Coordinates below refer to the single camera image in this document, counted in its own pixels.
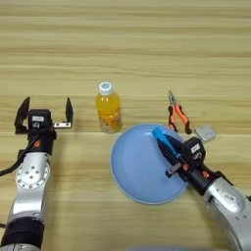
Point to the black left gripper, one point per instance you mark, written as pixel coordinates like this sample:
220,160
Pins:
40,142

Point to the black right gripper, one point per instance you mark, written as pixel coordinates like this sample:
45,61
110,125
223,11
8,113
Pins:
199,176

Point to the blue rectangular bar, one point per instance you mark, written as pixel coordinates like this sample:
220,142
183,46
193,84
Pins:
160,134

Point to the small silver square block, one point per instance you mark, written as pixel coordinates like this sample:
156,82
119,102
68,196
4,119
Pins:
206,133

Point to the orange juice bottle white cap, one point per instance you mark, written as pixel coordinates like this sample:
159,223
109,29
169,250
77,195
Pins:
108,111

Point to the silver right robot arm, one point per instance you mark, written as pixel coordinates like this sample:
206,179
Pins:
230,206

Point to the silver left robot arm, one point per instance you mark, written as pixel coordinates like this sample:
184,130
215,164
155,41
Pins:
31,183

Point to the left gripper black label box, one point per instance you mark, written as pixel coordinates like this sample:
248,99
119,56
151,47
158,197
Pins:
40,119

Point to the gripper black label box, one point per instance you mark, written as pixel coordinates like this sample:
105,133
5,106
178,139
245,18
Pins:
40,119
194,149

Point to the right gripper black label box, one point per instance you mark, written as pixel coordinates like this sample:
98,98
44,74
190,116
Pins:
194,149

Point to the round blue plate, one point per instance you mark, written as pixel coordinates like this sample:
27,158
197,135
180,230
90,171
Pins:
137,166

